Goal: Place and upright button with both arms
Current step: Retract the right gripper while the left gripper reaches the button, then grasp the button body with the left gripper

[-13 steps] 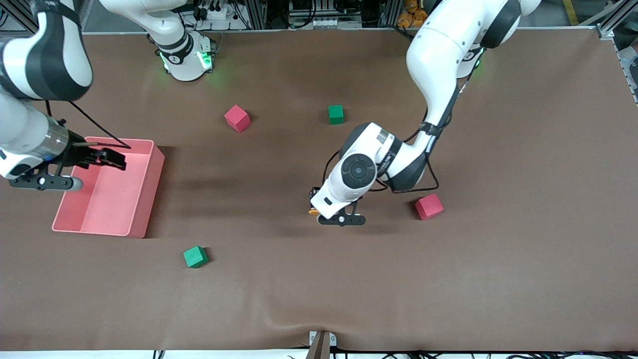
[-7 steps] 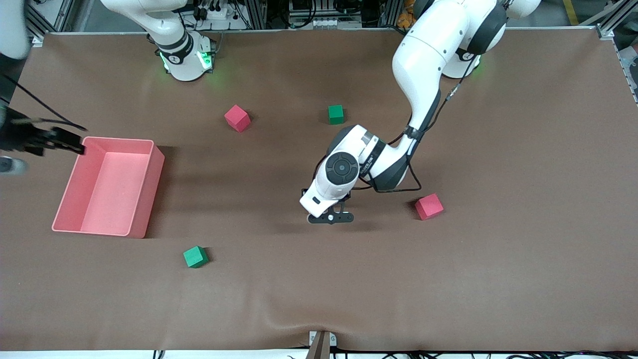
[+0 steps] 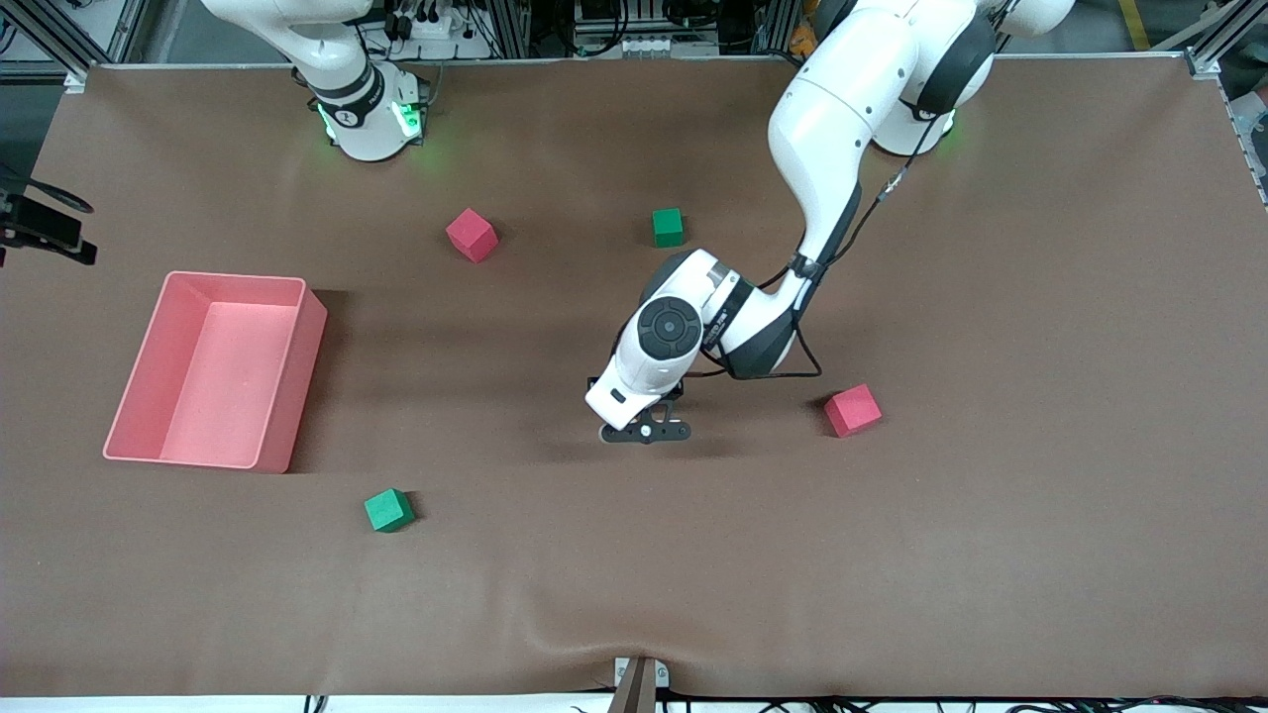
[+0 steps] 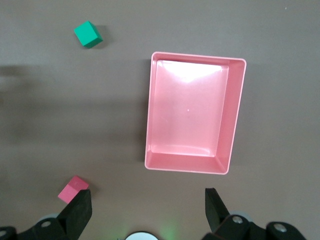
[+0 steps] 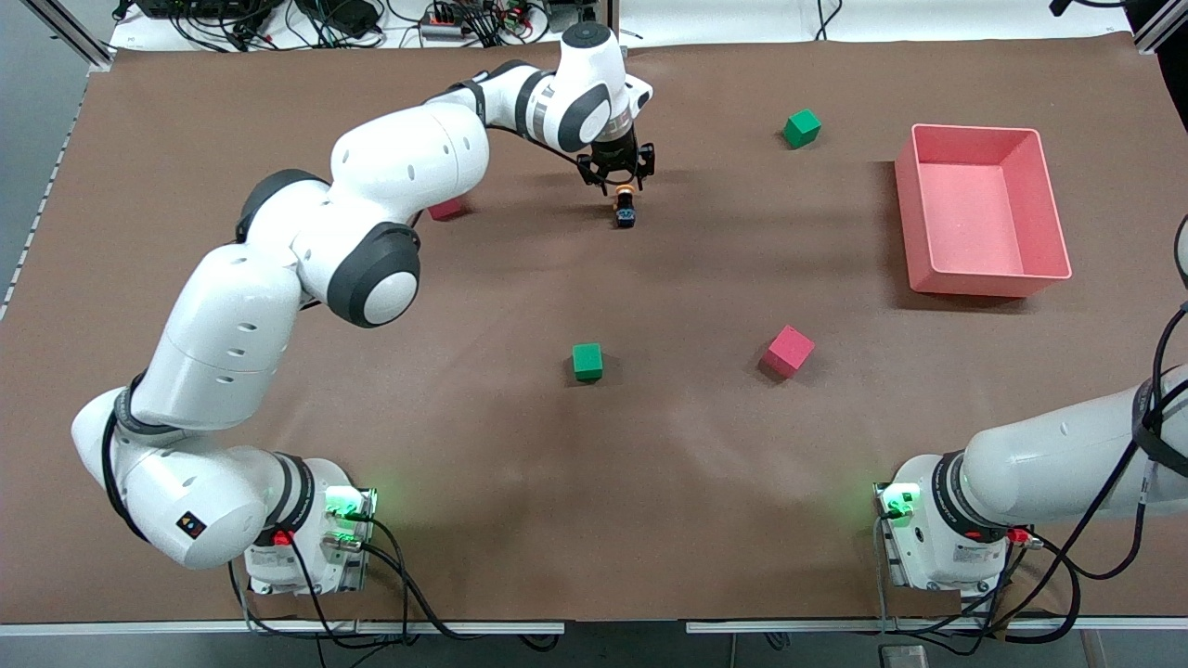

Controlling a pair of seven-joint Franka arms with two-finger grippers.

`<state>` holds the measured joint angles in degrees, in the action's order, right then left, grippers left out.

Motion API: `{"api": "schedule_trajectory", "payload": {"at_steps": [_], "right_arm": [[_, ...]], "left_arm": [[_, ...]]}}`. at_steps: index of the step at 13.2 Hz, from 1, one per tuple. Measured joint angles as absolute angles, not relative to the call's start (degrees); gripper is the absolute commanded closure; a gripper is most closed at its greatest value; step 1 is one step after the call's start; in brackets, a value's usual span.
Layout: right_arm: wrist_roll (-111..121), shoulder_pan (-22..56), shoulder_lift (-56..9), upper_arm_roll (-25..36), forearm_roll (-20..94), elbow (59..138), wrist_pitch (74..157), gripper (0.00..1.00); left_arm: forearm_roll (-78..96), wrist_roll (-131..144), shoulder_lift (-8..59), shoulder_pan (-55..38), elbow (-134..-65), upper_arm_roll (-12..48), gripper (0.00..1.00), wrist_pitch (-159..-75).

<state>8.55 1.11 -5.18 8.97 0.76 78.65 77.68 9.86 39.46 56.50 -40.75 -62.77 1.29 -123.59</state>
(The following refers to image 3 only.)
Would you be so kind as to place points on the white power strip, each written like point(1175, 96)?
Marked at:
point(436, 25)

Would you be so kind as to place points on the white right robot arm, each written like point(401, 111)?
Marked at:
point(367, 119)

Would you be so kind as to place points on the perforated metal edge strip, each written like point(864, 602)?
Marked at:
point(1250, 139)

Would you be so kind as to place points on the pink foam cube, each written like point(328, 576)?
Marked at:
point(852, 410)
point(471, 235)

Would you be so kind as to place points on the brown table mat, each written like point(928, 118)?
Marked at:
point(634, 574)

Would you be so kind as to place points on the silver table corner bracket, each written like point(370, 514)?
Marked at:
point(76, 81)
point(1206, 66)

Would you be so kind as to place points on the brown camera support pole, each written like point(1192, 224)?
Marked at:
point(634, 693)

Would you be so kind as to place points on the orange packets pile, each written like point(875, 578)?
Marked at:
point(800, 42)

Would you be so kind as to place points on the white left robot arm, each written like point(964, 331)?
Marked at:
point(842, 109)

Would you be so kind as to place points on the white terminal block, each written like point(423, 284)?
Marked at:
point(664, 46)

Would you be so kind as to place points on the green foam cube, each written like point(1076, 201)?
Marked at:
point(668, 227)
point(387, 510)

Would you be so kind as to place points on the silver mount bracket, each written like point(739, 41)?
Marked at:
point(662, 673)

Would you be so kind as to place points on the pink plastic bin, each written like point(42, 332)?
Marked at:
point(228, 396)

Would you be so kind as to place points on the aluminium frame post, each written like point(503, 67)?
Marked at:
point(507, 30)

